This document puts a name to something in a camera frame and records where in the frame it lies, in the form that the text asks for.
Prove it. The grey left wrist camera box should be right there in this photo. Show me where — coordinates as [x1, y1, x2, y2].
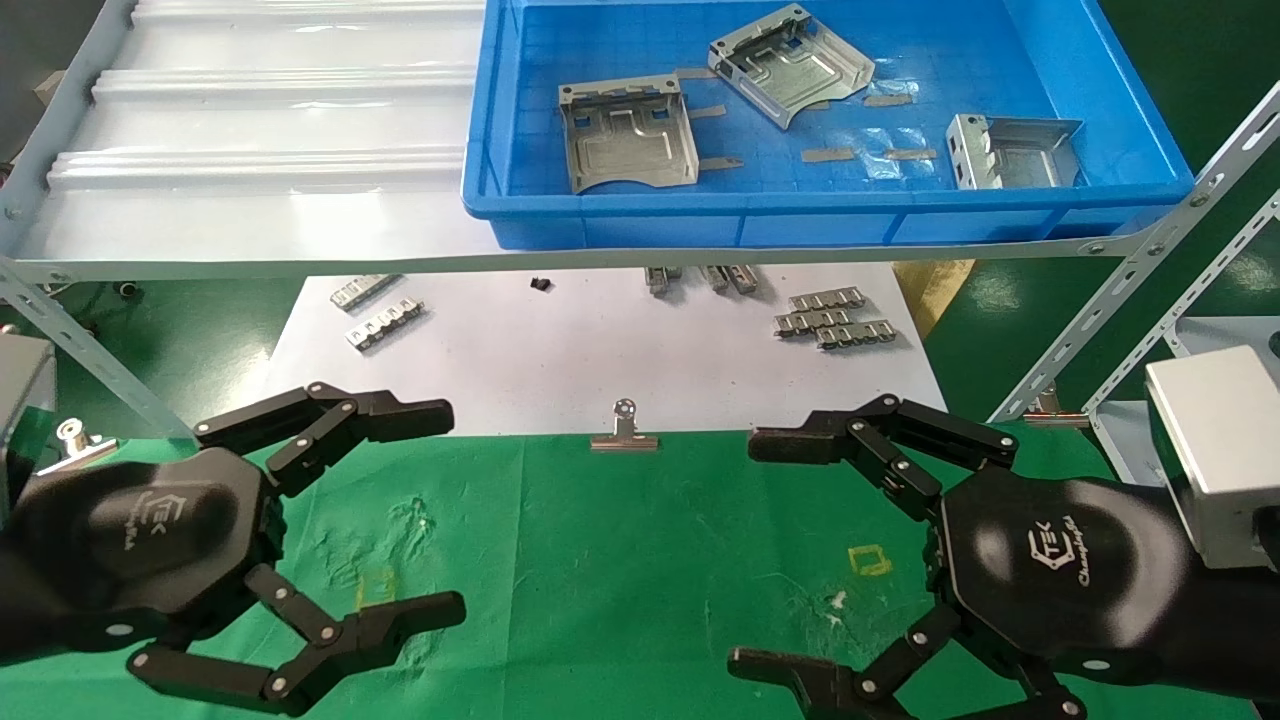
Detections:
[0, 334, 58, 521]

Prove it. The grey slotted steel shelf rack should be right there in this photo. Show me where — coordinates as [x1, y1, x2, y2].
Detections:
[0, 0, 1280, 443]

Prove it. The white ribbed plastic sheet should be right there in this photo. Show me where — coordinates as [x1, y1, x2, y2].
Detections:
[18, 0, 501, 265]

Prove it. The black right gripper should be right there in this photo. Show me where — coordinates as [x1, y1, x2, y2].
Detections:
[727, 393, 1280, 720]

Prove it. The blue plastic parts bin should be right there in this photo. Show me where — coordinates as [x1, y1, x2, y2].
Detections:
[460, 0, 1197, 251]

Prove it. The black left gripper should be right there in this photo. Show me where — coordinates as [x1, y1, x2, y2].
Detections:
[0, 381, 469, 719]

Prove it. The grey side shelf rack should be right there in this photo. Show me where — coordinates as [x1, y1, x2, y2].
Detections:
[1088, 315, 1280, 483]

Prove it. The yellow plastic sheet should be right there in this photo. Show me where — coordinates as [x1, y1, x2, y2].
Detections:
[892, 260, 977, 342]

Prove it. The small sheet metal bracket part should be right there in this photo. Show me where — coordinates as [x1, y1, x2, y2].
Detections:
[945, 113, 1085, 191]

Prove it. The green table cloth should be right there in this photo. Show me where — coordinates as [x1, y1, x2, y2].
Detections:
[0, 424, 1280, 720]

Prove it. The flat sheet metal bracket part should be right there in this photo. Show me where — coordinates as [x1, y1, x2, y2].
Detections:
[557, 75, 701, 196]

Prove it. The white rectangular board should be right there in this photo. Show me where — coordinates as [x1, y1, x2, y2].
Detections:
[262, 262, 952, 438]

